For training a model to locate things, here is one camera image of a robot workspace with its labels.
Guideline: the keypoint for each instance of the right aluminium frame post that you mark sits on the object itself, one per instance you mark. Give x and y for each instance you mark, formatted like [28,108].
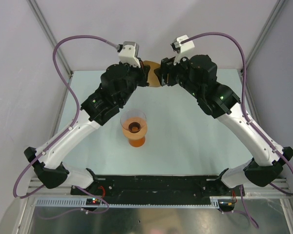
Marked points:
[265,30]

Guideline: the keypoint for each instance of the glass flask with orange liquid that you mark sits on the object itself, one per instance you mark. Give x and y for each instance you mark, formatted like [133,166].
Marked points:
[137,142]

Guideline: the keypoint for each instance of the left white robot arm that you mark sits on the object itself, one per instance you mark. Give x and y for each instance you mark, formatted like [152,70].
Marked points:
[118,83]

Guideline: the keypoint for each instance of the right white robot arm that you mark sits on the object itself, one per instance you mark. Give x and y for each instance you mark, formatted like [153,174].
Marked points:
[198,76]

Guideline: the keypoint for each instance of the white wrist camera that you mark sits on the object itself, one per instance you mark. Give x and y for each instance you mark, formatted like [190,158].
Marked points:
[128,53]
[182,49]

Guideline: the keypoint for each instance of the left aluminium frame post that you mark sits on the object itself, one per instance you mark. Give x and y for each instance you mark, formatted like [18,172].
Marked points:
[33,4]

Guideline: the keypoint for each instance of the brown paper coffee filter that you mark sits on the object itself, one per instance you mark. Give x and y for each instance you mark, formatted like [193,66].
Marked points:
[152,78]

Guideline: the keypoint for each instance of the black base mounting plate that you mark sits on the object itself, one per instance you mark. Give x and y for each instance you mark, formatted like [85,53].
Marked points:
[160,189]

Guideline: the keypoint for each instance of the grey slotted cable duct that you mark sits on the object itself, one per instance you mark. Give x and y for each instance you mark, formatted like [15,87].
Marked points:
[84,202]

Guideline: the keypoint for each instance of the aluminium frame post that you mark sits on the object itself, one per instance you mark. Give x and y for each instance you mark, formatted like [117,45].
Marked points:
[265,30]
[33,4]

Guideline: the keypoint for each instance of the aluminium front rail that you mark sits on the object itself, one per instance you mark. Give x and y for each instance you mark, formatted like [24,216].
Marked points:
[251,190]

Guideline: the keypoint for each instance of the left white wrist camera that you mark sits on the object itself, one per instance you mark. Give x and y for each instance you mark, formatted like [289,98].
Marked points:
[128,53]

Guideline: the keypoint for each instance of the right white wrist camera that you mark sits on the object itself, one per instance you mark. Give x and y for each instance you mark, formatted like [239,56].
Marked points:
[182,49]

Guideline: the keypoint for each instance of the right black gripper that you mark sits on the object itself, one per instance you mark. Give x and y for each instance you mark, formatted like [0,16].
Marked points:
[167,67]

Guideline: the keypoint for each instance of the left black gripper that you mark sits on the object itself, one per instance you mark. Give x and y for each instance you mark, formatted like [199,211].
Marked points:
[143,72]

